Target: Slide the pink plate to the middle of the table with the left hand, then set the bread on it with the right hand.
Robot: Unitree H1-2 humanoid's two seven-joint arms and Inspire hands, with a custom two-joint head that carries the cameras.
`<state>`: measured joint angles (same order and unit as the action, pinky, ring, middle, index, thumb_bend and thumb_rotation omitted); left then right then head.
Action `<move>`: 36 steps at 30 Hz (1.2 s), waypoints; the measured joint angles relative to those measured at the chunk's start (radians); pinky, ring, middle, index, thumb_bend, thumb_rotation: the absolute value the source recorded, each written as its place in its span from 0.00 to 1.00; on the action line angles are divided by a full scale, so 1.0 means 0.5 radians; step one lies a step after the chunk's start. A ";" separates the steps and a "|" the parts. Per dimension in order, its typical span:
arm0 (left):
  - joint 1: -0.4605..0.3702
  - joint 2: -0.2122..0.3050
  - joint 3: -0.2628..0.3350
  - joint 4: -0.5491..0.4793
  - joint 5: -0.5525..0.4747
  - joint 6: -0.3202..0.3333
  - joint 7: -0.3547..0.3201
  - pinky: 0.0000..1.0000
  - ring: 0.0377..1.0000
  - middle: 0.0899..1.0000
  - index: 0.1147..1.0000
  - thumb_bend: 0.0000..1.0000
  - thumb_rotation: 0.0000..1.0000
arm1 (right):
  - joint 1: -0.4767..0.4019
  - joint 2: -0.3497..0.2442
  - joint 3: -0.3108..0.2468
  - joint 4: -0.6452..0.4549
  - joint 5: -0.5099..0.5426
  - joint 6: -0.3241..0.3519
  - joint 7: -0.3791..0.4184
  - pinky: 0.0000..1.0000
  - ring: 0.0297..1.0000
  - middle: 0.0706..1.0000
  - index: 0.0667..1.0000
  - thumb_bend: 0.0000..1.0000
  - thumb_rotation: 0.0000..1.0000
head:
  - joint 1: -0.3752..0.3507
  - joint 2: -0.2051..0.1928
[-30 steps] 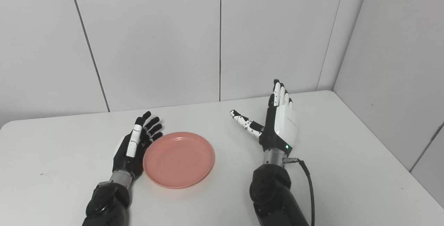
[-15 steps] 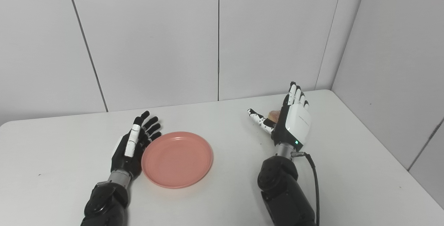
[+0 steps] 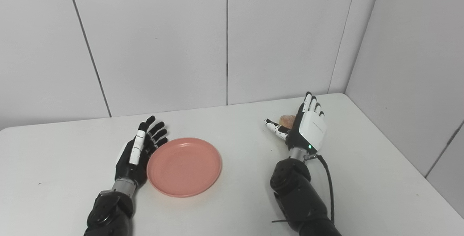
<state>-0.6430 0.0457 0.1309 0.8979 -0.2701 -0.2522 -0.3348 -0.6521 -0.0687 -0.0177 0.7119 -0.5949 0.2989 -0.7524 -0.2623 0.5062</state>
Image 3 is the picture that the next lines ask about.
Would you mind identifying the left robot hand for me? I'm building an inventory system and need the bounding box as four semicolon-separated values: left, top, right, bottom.
115;116;169;196

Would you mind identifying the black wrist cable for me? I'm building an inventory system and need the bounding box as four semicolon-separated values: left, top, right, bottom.
272;154;335;224

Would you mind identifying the pink round plate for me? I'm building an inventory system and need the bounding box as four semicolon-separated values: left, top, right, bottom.
147;137;223;198

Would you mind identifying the bread roll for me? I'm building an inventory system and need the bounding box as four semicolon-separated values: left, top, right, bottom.
278;115;296;128

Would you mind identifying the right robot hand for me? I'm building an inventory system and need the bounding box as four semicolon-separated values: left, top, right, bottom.
265;92;327;161

